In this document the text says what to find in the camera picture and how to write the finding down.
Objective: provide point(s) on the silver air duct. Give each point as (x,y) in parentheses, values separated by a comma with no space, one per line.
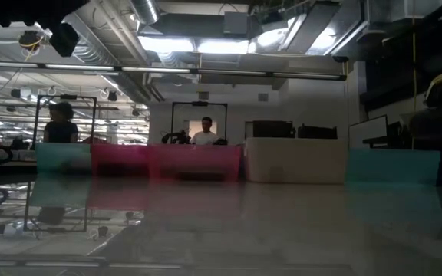
(146,9)

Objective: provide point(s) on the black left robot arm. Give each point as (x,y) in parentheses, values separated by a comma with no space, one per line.
(33,9)

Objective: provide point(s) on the large pink plastic bin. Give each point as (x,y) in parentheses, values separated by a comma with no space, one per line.
(194,161)

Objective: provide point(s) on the black monitor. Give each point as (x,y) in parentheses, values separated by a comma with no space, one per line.
(272,129)
(317,132)

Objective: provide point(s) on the long ribbed silver duct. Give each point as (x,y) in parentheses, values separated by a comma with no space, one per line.
(94,50)

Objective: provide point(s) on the long ceiling pipe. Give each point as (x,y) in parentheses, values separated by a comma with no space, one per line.
(167,70)

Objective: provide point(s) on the black gantry frame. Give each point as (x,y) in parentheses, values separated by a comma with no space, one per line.
(200,103)
(67,96)

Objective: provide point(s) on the person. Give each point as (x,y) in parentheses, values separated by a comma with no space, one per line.
(205,132)
(60,124)

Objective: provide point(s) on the white board panel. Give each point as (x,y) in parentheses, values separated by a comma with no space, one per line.
(368,130)

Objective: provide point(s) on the white plastic bin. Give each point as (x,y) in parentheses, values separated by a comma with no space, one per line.
(294,159)

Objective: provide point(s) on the small red plastic bin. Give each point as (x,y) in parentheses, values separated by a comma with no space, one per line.
(119,159)

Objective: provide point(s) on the small teal plastic bin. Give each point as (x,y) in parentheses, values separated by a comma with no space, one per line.
(63,157)

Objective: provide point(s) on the ceiling light panel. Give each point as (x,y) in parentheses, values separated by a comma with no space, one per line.
(223,46)
(166,44)

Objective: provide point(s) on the grey ceiling box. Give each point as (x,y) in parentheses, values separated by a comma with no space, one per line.
(235,23)

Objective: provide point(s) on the large teal plastic bin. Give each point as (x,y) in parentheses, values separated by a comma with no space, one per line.
(393,165)

